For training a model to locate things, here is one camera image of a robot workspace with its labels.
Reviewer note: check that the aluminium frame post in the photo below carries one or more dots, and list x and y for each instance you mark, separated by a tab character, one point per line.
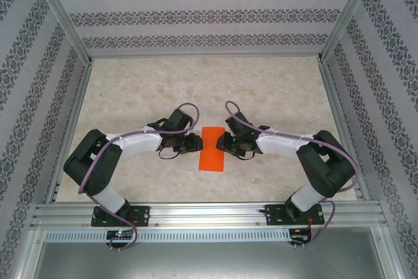
62	14
347	14

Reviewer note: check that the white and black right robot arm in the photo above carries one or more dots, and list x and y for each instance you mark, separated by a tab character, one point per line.
277	146

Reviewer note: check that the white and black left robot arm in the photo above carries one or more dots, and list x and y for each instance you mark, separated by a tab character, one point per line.
140	145

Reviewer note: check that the grey sheet metal panel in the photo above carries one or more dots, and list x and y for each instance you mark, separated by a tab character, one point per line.
209	262

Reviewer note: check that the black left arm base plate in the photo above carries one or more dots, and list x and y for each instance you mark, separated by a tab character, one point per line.
142	215

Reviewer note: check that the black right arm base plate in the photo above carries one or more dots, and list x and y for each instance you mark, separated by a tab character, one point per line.
274	215

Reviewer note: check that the aluminium mounting rail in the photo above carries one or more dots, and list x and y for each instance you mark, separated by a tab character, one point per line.
209	213

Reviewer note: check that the orange cloth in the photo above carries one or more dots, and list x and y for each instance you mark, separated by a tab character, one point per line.
212	161

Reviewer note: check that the aluminium side rail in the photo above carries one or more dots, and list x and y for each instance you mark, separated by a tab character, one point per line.
77	96
333	96

